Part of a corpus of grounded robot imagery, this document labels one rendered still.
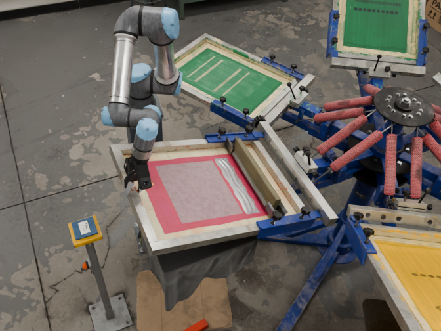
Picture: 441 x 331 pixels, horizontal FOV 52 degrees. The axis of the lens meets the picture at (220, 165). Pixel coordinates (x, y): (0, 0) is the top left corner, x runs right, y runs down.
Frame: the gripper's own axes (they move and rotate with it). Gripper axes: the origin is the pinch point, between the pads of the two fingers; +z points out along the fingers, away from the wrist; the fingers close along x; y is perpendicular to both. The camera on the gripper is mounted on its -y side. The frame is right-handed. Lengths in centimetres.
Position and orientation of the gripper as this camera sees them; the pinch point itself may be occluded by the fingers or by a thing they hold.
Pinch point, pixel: (133, 193)
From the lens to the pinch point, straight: 187.1
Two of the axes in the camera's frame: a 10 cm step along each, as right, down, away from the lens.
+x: -8.6, 0.9, -5.0
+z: -3.0, 7.1, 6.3
